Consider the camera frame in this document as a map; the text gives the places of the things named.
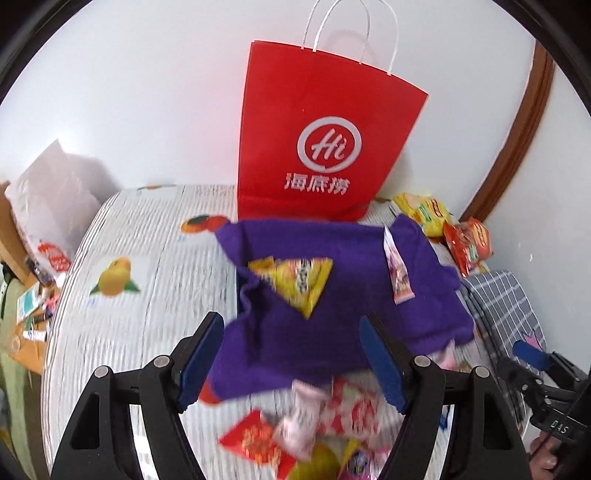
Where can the small pink snack packet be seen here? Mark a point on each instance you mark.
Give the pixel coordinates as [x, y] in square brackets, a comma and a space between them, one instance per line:
[450, 357]

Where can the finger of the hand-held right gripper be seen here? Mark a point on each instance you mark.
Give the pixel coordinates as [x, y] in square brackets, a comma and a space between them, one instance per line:
[531, 354]
[519, 376]

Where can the long white snack packet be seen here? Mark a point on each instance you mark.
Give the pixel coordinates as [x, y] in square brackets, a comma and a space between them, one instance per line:
[398, 272]

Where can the brown cardboard box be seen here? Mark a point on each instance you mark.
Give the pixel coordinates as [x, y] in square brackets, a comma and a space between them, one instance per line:
[11, 230]

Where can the white plastic bag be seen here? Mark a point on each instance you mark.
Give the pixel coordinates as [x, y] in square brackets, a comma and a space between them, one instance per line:
[55, 194]

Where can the yellow noodle snack packet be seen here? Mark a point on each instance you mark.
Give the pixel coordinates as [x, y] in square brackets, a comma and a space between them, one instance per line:
[425, 212]

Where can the brown wooden door frame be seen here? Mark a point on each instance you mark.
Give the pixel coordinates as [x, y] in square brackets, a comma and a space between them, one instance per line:
[521, 138]

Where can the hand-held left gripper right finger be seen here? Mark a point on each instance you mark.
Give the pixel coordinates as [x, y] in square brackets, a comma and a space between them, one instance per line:
[383, 364]

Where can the purple cloth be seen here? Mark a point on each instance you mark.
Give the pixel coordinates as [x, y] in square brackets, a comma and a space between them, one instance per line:
[323, 332]

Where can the pale pink snack packet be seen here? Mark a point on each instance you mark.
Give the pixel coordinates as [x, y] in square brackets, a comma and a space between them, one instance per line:
[300, 420]

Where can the red paper shopping bag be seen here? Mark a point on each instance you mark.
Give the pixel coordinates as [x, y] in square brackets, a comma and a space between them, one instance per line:
[286, 92]

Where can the fruit print tablecloth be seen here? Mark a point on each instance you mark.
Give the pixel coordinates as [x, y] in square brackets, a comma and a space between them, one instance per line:
[138, 346]

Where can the person's right hand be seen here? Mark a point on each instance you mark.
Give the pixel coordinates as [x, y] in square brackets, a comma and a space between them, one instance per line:
[544, 459]

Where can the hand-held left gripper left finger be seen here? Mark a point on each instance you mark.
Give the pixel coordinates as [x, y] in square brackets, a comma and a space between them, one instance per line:
[203, 364]

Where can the grey checkered cloth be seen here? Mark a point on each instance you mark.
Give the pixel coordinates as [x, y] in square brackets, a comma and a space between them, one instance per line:
[508, 300]

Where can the yellow triangular snack packet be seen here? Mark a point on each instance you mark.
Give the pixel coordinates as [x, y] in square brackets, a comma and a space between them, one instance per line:
[295, 277]

